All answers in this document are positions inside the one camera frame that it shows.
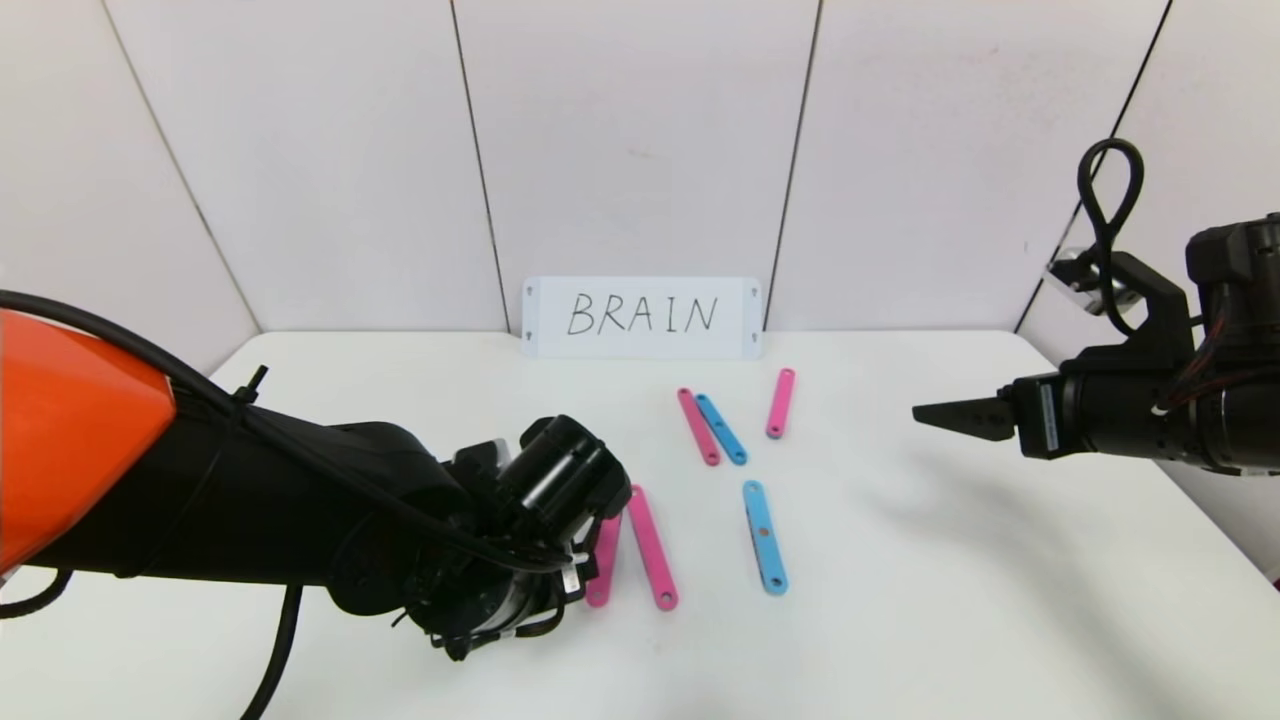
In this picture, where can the white BRAIN word card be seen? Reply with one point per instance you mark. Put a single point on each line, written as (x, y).
(640, 343)

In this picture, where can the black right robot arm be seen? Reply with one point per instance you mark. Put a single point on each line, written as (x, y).
(1240, 420)

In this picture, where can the pink bar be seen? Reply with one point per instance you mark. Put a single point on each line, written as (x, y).
(603, 570)
(698, 427)
(781, 404)
(652, 550)

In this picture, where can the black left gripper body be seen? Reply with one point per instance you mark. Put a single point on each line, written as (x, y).
(572, 578)

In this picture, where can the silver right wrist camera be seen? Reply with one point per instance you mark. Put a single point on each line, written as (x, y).
(1072, 272)

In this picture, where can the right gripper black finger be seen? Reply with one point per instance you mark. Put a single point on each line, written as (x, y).
(998, 398)
(982, 421)

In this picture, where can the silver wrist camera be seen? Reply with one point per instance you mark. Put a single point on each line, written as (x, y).
(1072, 272)
(485, 452)

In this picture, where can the light blue bar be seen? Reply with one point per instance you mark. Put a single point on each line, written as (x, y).
(765, 538)
(722, 430)

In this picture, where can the black right camera bracket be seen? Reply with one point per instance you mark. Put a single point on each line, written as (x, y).
(1160, 305)

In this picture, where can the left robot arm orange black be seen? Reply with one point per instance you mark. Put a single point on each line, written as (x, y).
(250, 510)

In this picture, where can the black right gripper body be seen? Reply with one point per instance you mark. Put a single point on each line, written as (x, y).
(1046, 417)

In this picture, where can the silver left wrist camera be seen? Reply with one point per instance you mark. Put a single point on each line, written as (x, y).
(485, 452)

